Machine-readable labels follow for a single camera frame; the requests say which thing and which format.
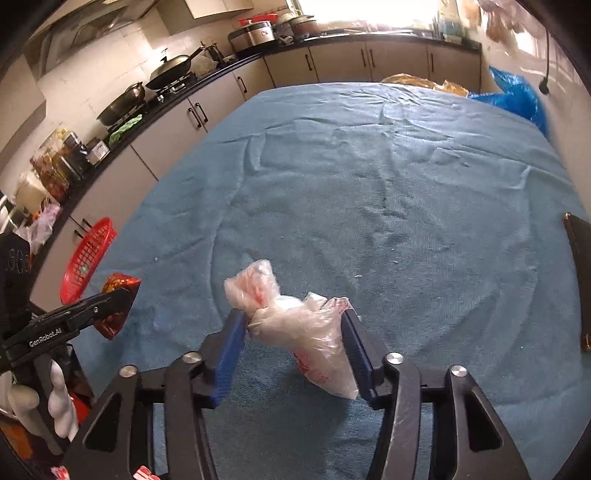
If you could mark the red white packet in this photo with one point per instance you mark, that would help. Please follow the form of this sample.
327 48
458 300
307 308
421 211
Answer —
60 474
144 473

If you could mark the white rice cooker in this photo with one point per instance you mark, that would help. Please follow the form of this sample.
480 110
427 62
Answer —
30 194

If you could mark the person's left hand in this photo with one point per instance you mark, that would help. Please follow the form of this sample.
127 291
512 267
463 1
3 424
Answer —
62 406

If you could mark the steel range hood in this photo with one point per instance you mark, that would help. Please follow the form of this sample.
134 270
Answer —
87 32

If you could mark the black wok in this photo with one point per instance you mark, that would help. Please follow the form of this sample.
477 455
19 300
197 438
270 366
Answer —
122 104

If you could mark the red plastic lid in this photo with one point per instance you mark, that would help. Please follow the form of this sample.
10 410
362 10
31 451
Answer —
258 19

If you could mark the blue table cloth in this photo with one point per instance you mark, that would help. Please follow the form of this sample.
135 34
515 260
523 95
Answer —
369 207

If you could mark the crumpled plastic bags on counter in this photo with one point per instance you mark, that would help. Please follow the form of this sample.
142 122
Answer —
44 224

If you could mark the small white box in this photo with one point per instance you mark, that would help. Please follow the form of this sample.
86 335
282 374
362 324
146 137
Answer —
97 151

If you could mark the clear plastic bag red print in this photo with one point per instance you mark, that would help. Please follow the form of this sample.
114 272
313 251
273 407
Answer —
295 332

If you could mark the row of condiment bottles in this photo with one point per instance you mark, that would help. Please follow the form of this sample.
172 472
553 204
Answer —
60 161

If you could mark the red gold foil wrapper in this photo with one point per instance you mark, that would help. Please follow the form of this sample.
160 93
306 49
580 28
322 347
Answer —
121 281

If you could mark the dark cooking pot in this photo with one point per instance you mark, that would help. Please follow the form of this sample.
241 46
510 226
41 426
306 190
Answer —
300 25

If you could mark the black gas stove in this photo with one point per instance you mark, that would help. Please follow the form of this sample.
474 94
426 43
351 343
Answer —
173 87

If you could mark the hanging plastic bag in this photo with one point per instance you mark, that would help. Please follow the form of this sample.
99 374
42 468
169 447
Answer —
503 21

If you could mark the yellow plastic bag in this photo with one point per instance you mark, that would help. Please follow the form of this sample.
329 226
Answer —
415 81

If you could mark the steel rice cooker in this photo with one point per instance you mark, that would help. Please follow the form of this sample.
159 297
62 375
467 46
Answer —
251 37

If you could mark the steel kettle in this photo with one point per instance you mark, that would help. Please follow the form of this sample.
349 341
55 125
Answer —
213 54

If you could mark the red plastic basket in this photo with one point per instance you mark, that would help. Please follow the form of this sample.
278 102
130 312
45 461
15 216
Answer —
85 263

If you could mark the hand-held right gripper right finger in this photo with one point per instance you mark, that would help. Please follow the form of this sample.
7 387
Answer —
360 360

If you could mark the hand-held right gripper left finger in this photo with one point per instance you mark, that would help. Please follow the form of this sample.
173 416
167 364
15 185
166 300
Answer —
228 360

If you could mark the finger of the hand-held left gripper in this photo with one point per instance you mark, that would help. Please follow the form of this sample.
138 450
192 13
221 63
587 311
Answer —
106 300

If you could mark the wok with steel lid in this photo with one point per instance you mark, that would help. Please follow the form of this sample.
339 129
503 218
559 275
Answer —
173 69

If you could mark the dark wooden chair back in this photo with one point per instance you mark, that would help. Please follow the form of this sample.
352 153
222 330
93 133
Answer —
579 277

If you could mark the blue plastic bag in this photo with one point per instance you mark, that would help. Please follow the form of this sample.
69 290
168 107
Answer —
517 97

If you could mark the green cloth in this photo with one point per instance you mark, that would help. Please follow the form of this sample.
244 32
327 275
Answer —
124 129

